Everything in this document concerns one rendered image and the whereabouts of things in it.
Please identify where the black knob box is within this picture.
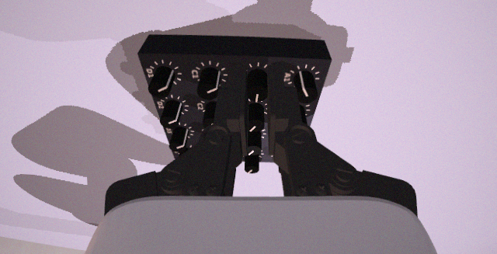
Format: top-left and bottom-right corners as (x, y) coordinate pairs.
(137, 34), (332, 173)

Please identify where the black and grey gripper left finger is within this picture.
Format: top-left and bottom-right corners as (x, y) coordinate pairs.
(104, 64), (249, 216)

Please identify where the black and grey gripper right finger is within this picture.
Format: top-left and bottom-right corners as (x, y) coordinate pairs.
(267, 63), (418, 217)

